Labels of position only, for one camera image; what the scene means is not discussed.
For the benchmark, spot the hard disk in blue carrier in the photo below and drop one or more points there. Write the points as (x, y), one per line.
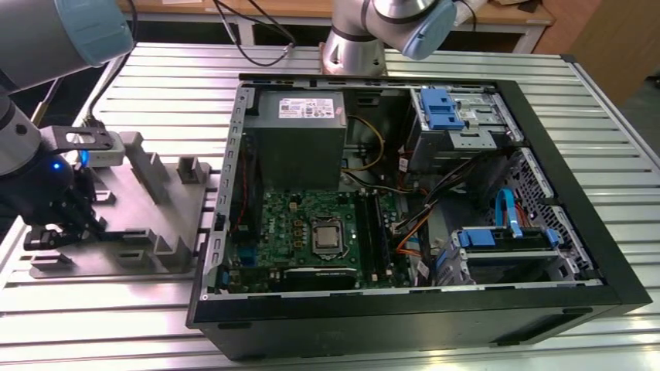
(476, 237)

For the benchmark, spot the grey power supply unit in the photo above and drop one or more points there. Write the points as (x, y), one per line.
(299, 154)

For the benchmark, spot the brown wooden cabinet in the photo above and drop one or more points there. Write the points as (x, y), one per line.
(608, 38)

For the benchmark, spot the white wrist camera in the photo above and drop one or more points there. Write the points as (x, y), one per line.
(105, 156)

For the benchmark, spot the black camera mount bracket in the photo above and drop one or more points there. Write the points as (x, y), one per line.
(51, 139)

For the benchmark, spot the CPU socket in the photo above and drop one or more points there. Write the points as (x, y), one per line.
(329, 255)

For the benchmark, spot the black graphics card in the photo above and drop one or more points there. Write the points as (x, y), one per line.
(319, 278)

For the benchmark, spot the wooden desk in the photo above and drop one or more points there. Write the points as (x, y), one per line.
(505, 15)

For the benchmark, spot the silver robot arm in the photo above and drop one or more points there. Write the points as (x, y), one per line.
(51, 31)

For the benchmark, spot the blue drive carrier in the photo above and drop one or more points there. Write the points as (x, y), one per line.
(440, 112)

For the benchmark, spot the silver metal drive cage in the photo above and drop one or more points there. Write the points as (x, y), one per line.
(479, 116)

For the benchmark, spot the silver CPU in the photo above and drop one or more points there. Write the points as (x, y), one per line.
(328, 237)

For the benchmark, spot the green motherboard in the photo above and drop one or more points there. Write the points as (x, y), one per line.
(283, 232)

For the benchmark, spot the silver metal disk bay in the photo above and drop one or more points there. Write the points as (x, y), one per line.
(511, 255)

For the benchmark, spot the black PC case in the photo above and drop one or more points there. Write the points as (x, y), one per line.
(412, 328)

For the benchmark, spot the grey parts rack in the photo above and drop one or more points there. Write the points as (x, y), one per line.
(139, 193)

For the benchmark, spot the black RAM slot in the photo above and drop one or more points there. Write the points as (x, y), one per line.
(365, 239)

